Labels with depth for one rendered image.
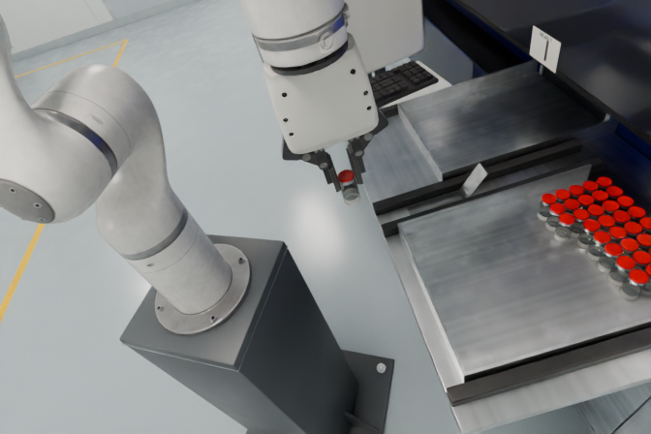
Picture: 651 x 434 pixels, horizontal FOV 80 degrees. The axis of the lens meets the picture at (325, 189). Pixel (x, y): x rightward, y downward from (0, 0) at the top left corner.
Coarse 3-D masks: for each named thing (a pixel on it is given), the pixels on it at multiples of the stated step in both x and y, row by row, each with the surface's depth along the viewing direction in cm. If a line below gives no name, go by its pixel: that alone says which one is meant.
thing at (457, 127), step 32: (448, 96) 93; (480, 96) 91; (512, 96) 88; (544, 96) 86; (416, 128) 89; (448, 128) 86; (480, 128) 84; (512, 128) 81; (544, 128) 79; (576, 128) 77; (608, 128) 73; (448, 160) 79; (480, 160) 73
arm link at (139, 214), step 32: (96, 64) 52; (64, 96) 46; (96, 96) 48; (128, 96) 51; (96, 128) 46; (128, 128) 51; (160, 128) 57; (128, 160) 55; (160, 160) 56; (128, 192) 56; (160, 192) 56; (128, 224) 54; (160, 224) 56; (128, 256) 57
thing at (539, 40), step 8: (536, 32) 75; (536, 40) 76; (544, 40) 73; (552, 40) 71; (536, 48) 76; (544, 48) 74; (552, 48) 72; (536, 56) 77; (552, 56) 72; (544, 64) 75; (552, 64) 73
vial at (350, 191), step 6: (354, 180) 48; (342, 186) 48; (348, 186) 48; (354, 186) 48; (342, 192) 49; (348, 192) 48; (354, 192) 48; (348, 198) 49; (354, 198) 49; (348, 204) 50; (354, 204) 50
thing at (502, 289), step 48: (528, 192) 68; (432, 240) 67; (480, 240) 65; (528, 240) 63; (432, 288) 61; (480, 288) 59; (528, 288) 58; (576, 288) 56; (480, 336) 54; (528, 336) 53; (576, 336) 52
